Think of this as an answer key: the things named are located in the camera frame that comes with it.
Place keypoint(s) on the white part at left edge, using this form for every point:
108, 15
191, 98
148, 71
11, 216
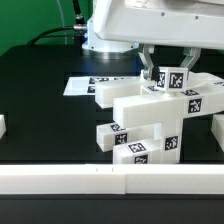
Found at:
2, 126

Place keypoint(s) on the white chair seat part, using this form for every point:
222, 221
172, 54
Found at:
170, 140

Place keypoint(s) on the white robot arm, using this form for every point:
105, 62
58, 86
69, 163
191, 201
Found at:
107, 48

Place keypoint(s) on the white sheet with four tags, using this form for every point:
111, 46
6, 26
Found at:
85, 85

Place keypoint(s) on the white chair back frame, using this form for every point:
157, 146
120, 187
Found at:
135, 105

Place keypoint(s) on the white front rail fixture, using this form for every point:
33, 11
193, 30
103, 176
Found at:
111, 179

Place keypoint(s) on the white part at edge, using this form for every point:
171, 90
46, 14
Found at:
2, 126
218, 129

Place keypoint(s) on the white tagged cube block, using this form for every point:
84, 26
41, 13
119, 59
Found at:
170, 79

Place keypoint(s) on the white part at right edge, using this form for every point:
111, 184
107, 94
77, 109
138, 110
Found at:
218, 129

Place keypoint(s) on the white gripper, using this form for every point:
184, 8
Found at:
192, 24

